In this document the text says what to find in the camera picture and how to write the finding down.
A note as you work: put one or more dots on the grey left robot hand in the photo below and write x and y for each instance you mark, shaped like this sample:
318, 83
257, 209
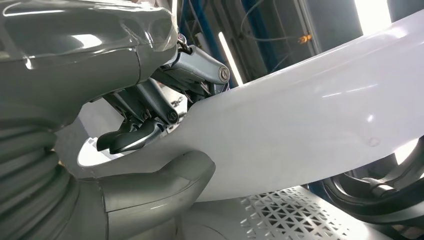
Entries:
82, 49

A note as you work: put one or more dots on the white light strip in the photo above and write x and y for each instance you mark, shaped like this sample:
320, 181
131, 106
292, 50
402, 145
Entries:
230, 58

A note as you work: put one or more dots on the orange connector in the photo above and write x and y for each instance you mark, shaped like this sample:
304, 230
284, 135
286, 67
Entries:
304, 38

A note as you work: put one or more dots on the perforated grey metal panel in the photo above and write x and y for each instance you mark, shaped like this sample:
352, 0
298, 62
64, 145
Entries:
285, 215

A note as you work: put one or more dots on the blue steel frame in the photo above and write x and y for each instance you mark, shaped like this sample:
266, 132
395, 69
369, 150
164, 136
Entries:
253, 30

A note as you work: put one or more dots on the black curved frame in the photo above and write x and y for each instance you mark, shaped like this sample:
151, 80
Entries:
381, 202

